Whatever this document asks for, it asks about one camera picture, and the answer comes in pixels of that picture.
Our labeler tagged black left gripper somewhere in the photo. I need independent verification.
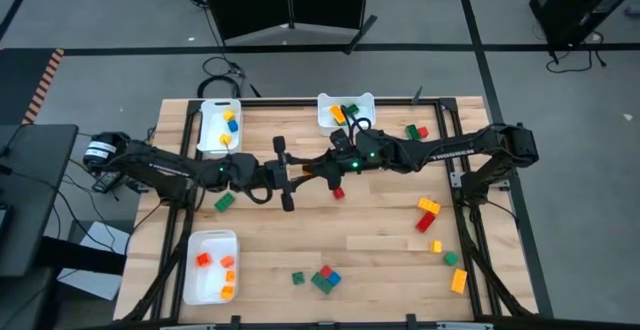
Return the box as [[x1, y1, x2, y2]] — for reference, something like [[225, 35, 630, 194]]
[[232, 136, 322, 213]]

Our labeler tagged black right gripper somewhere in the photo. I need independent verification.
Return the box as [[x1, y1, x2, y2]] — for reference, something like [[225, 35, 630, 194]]
[[301, 132, 396, 192]]

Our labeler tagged white plastic bin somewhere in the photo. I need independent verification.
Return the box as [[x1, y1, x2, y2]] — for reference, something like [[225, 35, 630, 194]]
[[316, 92, 377, 138], [181, 229, 241, 306], [195, 98, 243, 160]]

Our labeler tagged yellow-orange long block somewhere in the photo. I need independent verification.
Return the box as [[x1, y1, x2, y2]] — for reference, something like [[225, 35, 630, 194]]
[[418, 196, 442, 216]]

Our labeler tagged red long block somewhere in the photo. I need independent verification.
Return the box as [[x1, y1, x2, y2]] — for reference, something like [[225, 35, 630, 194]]
[[415, 211, 437, 234]]

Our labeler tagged black folding partition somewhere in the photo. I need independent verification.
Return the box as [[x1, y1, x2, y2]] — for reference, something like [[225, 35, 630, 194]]
[[198, 0, 379, 55]]

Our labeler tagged black power brick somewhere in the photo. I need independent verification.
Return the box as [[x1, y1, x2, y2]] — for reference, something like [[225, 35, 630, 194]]
[[92, 170, 124, 195]]

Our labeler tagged white paper sheet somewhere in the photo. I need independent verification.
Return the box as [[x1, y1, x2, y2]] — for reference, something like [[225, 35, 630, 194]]
[[57, 219, 135, 301]]

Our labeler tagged black side desk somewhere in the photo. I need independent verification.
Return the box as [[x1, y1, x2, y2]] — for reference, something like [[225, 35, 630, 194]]
[[0, 123, 80, 277]]

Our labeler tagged black mat striped edge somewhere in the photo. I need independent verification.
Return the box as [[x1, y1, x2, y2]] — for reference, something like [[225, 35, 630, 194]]
[[0, 48, 65, 125]]

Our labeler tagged black equipment cart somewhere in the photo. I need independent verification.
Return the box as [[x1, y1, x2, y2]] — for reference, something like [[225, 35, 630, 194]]
[[519, 0, 640, 46]]

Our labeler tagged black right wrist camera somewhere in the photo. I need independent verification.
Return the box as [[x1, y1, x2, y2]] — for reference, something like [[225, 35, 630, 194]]
[[330, 128, 352, 152]]

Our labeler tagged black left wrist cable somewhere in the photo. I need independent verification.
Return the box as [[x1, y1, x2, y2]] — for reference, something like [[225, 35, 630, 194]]
[[244, 182, 275, 206]]

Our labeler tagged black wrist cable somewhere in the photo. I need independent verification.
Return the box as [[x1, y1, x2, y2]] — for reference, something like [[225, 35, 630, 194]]
[[341, 103, 374, 139], [244, 182, 275, 206]]

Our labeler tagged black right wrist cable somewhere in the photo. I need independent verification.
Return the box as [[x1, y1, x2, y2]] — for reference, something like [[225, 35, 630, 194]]
[[341, 103, 374, 139]]

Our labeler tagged black aluminium table frame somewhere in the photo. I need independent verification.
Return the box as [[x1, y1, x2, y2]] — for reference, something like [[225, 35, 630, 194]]
[[119, 85, 539, 330]]

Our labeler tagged black coiled cable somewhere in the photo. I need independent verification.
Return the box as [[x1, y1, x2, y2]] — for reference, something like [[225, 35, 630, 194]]
[[196, 55, 247, 100]]

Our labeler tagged black floor cable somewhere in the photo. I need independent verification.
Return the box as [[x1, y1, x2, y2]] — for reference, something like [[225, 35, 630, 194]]
[[544, 30, 608, 75]]

